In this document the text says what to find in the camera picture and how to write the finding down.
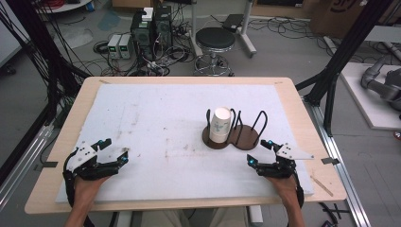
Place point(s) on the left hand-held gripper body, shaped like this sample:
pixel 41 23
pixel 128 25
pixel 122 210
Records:
pixel 82 155

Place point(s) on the black computer tower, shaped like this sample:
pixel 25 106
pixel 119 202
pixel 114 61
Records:
pixel 163 28
pixel 142 34

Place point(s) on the light wooden table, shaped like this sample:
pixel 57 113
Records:
pixel 310 119

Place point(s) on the black tape piece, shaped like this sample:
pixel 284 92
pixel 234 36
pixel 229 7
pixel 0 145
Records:
pixel 330 160
pixel 47 165

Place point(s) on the white paper cup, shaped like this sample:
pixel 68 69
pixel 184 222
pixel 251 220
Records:
pixel 219 124

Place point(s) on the black round stool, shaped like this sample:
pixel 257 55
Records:
pixel 215 38

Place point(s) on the person's left hand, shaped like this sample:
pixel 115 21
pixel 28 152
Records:
pixel 89 189

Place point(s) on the white metal stand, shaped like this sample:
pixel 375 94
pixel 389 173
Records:
pixel 246 38

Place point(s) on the white round table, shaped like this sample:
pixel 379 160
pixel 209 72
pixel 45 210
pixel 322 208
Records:
pixel 63 5

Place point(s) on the white floor board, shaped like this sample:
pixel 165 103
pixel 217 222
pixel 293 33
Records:
pixel 362 101

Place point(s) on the small white box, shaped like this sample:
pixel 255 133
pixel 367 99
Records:
pixel 147 14

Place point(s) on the white foam mat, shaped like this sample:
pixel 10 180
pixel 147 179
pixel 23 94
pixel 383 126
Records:
pixel 176 104

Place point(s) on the grey bench power supply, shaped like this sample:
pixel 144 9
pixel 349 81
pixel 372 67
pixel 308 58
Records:
pixel 113 46
pixel 125 46

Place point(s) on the aluminium floor rail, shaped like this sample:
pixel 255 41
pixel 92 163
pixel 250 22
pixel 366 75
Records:
pixel 343 176
pixel 22 167

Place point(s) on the brown cardboard box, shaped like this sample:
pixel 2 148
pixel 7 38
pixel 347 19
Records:
pixel 340 15

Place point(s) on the thin wooden stick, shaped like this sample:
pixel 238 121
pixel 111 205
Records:
pixel 321 185

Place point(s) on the black flat device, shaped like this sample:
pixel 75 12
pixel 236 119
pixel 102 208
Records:
pixel 232 22

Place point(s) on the black metal frame post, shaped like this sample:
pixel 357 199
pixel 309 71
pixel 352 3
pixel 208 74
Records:
pixel 41 47
pixel 346 47

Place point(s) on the person's legs in beige trousers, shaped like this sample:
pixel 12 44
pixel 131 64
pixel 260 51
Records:
pixel 157 219

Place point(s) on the person's right hand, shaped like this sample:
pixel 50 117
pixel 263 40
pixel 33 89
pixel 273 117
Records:
pixel 283 188

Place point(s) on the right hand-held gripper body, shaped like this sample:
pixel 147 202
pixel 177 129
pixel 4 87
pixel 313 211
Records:
pixel 288 156

